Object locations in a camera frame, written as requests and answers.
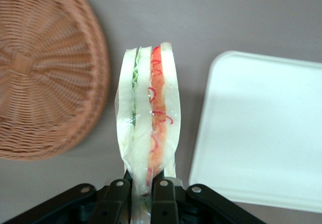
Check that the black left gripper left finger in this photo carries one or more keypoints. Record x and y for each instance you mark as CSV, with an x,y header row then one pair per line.
x,y
110,204

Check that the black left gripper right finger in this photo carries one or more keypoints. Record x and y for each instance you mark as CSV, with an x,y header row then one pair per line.
x,y
166,204

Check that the triangle sandwich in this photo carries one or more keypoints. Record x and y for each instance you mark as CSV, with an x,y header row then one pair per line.
x,y
143,108

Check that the cream plastic tray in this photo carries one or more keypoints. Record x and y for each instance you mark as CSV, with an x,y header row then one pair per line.
x,y
259,128

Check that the round brown wicker basket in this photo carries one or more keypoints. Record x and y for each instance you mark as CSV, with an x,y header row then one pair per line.
x,y
45,70

